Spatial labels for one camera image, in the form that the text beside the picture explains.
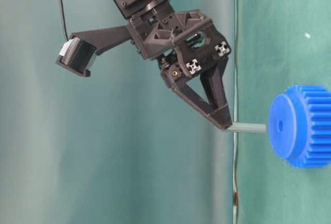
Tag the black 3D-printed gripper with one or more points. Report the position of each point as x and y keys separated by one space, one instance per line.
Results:
x=187 y=44

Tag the grey metal shaft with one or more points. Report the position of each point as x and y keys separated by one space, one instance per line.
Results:
x=246 y=128

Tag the blue plastic spur gear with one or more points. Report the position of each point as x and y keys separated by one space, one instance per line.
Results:
x=299 y=126

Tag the green table cloth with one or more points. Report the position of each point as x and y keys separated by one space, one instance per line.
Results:
x=279 y=43

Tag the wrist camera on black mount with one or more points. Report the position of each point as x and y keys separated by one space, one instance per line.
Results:
x=80 y=51

